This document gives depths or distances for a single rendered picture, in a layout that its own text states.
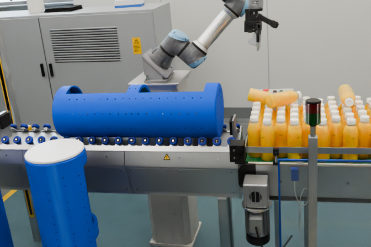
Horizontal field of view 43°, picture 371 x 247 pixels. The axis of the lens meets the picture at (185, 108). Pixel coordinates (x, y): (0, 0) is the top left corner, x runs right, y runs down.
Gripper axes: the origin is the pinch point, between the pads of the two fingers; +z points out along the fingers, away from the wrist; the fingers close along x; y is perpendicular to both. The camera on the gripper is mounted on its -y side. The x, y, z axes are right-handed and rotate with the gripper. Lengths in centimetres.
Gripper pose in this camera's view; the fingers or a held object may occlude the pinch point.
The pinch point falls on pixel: (259, 48)
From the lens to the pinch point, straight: 239.9
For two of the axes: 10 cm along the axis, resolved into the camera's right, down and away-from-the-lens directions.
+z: 0.3, 9.6, 2.9
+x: -2.6, 2.8, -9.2
